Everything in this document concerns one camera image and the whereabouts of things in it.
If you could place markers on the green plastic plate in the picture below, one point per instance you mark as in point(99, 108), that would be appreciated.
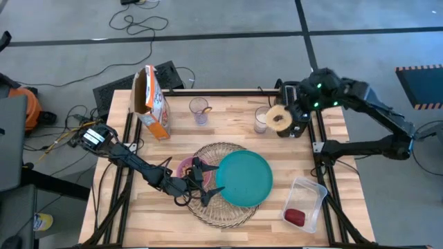
point(244, 178)

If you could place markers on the clear glass of milk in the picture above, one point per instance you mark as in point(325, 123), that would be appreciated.
point(259, 124)

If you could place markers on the yellow and white floor object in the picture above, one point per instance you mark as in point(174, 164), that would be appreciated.
point(43, 222)

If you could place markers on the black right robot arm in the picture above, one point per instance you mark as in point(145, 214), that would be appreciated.
point(377, 110)

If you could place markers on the blue mat with striped edge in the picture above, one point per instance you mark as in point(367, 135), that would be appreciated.
point(424, 88)

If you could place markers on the pink plastic bowl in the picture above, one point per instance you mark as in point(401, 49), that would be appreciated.
point(183, 166)

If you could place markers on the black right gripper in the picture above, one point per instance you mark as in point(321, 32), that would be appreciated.
point(320, 90)

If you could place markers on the black power strip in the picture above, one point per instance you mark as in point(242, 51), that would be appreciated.
point(129, 1)

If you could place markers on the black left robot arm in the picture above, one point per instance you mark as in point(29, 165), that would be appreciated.
point(131, 160)

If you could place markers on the round woven straw placemat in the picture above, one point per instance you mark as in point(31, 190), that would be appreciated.
point(221, 216)

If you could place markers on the orange pumpkin cereal box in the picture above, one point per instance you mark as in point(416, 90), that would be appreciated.
point(154, 103)

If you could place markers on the clear glass with spoon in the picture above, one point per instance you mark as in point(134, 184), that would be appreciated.
point(199, 112)

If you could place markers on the clear plastic container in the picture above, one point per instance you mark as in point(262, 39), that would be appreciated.
point(306, 197)

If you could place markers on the black metal table frame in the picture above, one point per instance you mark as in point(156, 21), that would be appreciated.
point(214, 93)

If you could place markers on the grey cabinet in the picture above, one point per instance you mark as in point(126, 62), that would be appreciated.
point(12, 141)

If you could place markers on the orange vacuum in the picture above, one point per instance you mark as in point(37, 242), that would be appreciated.
point(33, 107)

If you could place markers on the black toaster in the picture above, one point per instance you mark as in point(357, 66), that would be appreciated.
point(289, 91)

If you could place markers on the bagel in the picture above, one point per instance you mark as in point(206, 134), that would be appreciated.
point(273, 112)

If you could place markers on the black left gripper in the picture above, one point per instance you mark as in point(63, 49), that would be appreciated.
point(180, 186)

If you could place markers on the black perforated floor panel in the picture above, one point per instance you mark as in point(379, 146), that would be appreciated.
point(117, 86)

